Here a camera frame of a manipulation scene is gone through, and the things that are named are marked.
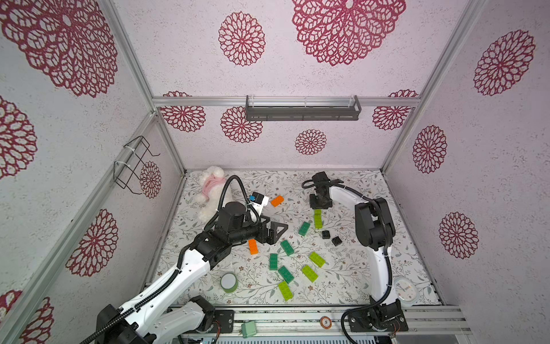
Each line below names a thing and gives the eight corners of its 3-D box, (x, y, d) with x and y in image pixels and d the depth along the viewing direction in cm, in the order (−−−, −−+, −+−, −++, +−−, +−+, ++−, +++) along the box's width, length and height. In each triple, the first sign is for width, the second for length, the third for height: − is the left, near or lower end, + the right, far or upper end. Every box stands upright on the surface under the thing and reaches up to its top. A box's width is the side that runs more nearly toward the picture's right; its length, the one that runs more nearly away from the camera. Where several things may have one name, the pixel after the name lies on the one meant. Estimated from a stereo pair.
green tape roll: (221, 292, 82) (219, 289, 78) (224, 277, 86) (221, 272, 81) (237, 292, 82) (235, 289, 78) (238, 277, 86) (237, 272, 81)
